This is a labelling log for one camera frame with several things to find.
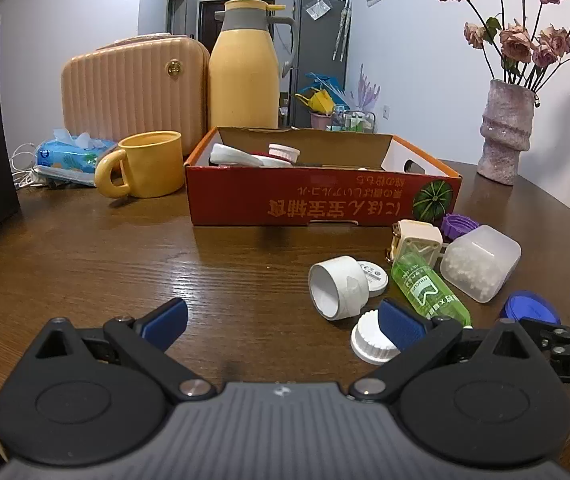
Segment purple ridged cap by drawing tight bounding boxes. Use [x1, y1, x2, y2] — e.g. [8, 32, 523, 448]
[440, 213, 480, 242]

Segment purple artificial flowers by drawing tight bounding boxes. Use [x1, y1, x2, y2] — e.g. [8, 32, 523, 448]
[350, 64, 382, 111]

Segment yellow thermos jug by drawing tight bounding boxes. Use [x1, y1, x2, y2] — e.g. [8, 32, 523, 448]
[208, 0, 296, 131]

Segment folded hanging umbrella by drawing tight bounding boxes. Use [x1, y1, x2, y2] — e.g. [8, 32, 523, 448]
[342, 0, 353, 58]
[334, 0, 346, 61]

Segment pink ceramic vase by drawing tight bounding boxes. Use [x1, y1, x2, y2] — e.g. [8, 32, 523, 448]
[476, 79, 536, 187]

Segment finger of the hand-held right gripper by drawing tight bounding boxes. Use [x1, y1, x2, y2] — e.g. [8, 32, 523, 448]
[517, 316, 570, 348]

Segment bunch of dried roses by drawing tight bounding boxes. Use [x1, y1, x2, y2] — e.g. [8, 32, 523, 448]
[427, 0, 570, 93]

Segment red cardboard box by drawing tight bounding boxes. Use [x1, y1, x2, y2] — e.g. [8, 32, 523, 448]
[184, 126, 463, 227]

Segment translucent container of white beads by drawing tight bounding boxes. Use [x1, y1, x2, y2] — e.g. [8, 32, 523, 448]
[439, 225, 522, 304]

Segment white cables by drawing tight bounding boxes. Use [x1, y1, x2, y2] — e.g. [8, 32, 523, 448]
[10, 142, 63, 191]

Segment green plastic bottle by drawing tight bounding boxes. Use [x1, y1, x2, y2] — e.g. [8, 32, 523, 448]
[391, 252, 473, 328]

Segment metal storage rack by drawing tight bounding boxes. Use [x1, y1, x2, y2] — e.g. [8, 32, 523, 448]
[329, 105, 378, 135]

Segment yellow mug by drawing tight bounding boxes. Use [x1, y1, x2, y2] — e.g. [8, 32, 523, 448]
[95, 131, 186, 200]

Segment blue plastic frame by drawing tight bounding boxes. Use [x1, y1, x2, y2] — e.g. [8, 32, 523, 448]
[295, 72, 348, 111]

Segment grey refrigerator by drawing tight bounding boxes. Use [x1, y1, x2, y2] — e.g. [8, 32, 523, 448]
[291, 0, 350, 128]

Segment white tape roll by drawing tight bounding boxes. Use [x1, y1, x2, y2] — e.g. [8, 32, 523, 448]
[308, 255, 372, 322]

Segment dark entrance door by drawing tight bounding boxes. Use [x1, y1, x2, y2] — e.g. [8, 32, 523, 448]
[199, 1, 226, 53]

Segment red and white lint brush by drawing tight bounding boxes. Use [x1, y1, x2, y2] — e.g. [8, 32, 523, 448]
[209, 143, 293, 167]

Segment blue round lid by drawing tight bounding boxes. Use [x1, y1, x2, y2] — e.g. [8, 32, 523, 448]
[500, 291, 562, 328]

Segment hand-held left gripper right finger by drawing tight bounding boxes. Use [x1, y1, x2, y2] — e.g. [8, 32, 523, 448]
[347, 298, 540, 403]

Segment clear pouch on refrigerator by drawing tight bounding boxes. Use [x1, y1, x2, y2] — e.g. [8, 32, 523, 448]
[306, 0, 333, 21]

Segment white ribbed cap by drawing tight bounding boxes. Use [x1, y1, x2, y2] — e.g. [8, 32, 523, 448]
[350, 310, 402, 366]

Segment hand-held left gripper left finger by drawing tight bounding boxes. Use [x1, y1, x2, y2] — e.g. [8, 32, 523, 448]
[25, 297, 216, 403]

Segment white round disc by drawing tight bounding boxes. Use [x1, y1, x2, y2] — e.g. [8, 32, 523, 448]
[357, 260, 390, 298]

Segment yellow watering can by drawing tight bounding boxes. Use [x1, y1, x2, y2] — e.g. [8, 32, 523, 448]
[295, 87, 336, 115]

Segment blue tissue pack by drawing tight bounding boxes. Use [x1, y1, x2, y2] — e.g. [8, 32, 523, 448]
[36, 128, 119, 188]

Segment orange ribbed suitcase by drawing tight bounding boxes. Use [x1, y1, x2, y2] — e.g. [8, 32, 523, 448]
[61, 35, 210, 158]

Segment cream plug adapter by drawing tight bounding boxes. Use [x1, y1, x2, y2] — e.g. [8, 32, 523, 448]
[390, 219, 444, 268]

